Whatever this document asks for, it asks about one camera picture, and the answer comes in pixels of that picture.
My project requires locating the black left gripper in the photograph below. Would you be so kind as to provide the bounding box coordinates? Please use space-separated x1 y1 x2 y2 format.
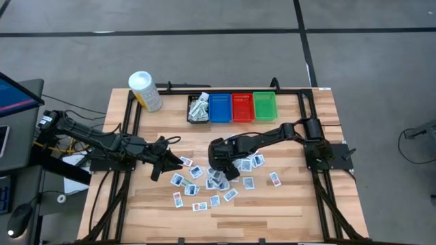
149 148 185 183

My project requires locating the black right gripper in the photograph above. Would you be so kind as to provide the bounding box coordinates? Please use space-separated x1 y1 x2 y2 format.
208 137 241 182

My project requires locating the black slotted plastic basket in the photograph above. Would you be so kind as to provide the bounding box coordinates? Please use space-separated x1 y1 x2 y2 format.
186 93 210 124

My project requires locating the blue slotted plastic basket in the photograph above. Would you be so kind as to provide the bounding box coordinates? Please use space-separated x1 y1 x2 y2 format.
208 93 234 124

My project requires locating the red slotted plastic basket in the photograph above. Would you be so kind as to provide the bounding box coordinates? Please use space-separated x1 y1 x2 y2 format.
231 93 255 123

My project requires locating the green slotted plastic basket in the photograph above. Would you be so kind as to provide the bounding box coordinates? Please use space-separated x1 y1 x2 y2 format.
253 91 279 123

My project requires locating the white wipes canister yellow label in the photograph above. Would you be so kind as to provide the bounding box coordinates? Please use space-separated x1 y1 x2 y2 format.
127 70 164 113

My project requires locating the white paper sheet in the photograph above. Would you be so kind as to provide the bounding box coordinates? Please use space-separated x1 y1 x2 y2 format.
63 151 91 195

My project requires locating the black diagonal support beam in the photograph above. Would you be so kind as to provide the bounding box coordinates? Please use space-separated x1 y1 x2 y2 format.
32 129 93 186

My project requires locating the laptop with blue screen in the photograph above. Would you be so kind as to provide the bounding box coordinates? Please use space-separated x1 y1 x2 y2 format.
0 78 46 173

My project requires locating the black computer mouse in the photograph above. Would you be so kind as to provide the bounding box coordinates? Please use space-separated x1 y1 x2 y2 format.
6 203 34 239

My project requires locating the smartphone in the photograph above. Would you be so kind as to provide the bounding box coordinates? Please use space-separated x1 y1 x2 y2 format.
0 125 11 159

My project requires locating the monitor with blue screen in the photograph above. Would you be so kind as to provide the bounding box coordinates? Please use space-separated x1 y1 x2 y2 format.
0 71 46 118

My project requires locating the black keyboard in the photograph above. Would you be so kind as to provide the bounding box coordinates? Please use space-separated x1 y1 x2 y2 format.
0 175 14 215

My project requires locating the grey stand foot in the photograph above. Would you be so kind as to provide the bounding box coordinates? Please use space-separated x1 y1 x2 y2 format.
403 118 436 140

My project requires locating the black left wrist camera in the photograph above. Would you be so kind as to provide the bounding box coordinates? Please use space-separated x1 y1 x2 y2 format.
155 135 170 150

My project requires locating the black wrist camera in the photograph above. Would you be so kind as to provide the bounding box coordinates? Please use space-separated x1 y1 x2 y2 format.
232 135 253 154
155 135 170 150

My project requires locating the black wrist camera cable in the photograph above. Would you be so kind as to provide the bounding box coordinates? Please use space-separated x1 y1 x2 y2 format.
231 131 297 141
159 135 182 146

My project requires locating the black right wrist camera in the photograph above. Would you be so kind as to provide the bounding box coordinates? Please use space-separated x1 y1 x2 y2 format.
232 135 253 154

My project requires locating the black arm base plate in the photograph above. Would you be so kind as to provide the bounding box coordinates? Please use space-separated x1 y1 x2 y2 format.
89 144 139 172
303 142 357 172

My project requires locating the black cable along frame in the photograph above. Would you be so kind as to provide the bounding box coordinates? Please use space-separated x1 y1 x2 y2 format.
88 169 113 236

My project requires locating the thin black cable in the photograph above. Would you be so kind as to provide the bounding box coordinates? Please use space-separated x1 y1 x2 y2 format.
42 93 107 115

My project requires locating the black floor cable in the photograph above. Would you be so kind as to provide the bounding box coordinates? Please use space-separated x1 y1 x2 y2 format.
397 128 436 166

